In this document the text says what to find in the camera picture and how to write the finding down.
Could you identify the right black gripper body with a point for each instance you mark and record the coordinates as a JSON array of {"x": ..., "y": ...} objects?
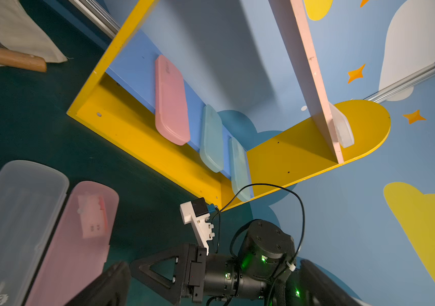
[{"x": 212, "y": 275}]

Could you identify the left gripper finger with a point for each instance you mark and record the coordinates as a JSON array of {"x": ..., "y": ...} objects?
[{"x": 110, "y": 288}]

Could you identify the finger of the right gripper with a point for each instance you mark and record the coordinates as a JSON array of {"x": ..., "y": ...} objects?
[{"x": 163, "y": 272}]

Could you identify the pink translucent pencil case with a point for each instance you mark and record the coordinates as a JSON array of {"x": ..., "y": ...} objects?
[{"x": 79, "y": 247}]

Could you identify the frosted white pencil case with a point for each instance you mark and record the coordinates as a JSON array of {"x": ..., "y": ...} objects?
[{"x": 31, "y": 197}]

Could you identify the small pink pencil case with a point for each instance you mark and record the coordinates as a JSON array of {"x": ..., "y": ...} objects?
[{"x": 171, "y": 108}]

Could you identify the clear white pencil case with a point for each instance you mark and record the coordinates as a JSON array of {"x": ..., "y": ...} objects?
[{"x": 342, "y": 127}]

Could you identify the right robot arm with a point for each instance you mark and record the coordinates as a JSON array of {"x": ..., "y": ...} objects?
[{"x": 265, "y": 269}]

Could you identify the light teal pencil case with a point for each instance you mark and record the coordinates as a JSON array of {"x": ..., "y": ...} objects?
[{"x": 239, "y": 170}]

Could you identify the teal green pencil case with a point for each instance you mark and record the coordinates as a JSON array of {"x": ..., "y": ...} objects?
[{"x": 211, "y": 142}]

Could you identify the yellow wooden shelf unit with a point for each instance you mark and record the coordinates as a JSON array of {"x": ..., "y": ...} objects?
[{"x": 295, "y": 155}]

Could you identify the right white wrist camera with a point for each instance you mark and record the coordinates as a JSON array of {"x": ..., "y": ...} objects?
[{"x": 197, "y": 214}]

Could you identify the wooden handled tool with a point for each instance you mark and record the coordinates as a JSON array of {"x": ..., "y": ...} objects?
[{"x": 23, "y": 61}]

